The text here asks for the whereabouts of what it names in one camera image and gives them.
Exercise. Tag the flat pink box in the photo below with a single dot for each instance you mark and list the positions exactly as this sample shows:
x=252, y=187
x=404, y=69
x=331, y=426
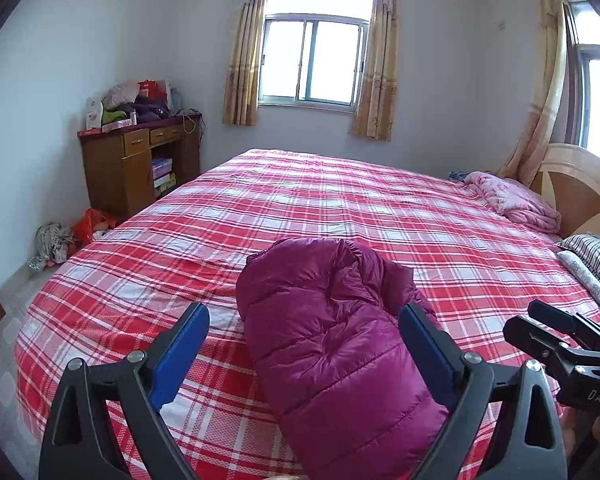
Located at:
x=117, y=126

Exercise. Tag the orange plastic bag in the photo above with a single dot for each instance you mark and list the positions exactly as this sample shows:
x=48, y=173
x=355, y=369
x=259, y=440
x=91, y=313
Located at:
x=90, y=222

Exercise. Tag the bed with red plaid sheet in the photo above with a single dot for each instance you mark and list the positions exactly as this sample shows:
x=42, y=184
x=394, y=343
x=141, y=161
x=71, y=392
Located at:
x=305, y=195

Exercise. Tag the blue cloth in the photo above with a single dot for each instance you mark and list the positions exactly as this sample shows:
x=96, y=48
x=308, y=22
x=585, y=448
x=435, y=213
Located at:
x=460, y=176

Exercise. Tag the striped pillow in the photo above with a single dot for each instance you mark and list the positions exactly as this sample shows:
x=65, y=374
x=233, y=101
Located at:
x=595, y=252

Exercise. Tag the white printed box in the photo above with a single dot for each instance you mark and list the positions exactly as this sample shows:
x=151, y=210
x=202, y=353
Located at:
x=94, y=115

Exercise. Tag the magenta puffer jacket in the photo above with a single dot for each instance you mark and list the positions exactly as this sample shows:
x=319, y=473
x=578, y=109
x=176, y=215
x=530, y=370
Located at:
x=330, y=335

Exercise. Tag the grey floral pillow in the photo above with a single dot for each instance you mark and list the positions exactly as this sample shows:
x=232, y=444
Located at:
x=587, y=275

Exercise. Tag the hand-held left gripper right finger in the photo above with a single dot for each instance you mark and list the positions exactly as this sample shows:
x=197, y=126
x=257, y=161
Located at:
x=425, y=355

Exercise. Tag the wooden headboard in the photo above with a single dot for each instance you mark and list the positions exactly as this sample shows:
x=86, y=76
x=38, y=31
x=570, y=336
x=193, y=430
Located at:
x=580, y=185

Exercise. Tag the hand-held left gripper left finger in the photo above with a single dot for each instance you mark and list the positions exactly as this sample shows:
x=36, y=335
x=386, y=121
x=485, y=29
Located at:
x=180, y=355

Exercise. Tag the red paper bag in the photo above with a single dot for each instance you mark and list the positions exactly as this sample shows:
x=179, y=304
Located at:
x=152, y=90

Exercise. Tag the pale pink clothes pile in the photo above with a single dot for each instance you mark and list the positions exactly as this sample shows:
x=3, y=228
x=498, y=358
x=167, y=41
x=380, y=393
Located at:
x=120, y=94

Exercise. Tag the beige tied curtain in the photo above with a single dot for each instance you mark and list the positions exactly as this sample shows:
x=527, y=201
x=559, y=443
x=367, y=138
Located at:
x=547, y=85

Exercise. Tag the sliding window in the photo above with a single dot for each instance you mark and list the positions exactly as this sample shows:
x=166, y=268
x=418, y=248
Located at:
x=315, y=60

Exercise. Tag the pale blue bag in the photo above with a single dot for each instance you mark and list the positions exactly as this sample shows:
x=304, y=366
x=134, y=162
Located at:
x=176, y=99

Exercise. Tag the pink folded quilt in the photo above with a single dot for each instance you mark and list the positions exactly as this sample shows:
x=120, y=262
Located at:
x=515, y=200

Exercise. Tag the green cloth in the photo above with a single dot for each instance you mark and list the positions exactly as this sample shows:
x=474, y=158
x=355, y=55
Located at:
x=114, y=117

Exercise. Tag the stacked boxes in desk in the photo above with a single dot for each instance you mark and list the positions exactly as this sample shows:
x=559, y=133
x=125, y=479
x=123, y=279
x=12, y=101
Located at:
x=162, y=172

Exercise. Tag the dark purple clothes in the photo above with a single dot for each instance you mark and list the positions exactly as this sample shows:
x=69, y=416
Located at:
x=150, y=110

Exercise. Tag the brown wooden desk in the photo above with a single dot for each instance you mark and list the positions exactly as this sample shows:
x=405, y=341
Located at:
x=110, y=175

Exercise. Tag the grey patterned cloth bundle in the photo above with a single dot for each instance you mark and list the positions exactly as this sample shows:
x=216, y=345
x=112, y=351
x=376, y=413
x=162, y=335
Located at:
x=55, y=242

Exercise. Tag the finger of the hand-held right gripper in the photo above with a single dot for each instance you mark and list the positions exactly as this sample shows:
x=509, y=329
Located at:
x=530, y=337
x=555, y=316

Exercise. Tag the beige patterned curtain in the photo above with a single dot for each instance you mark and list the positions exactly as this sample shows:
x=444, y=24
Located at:
x=377, y=60
x=245, y=60

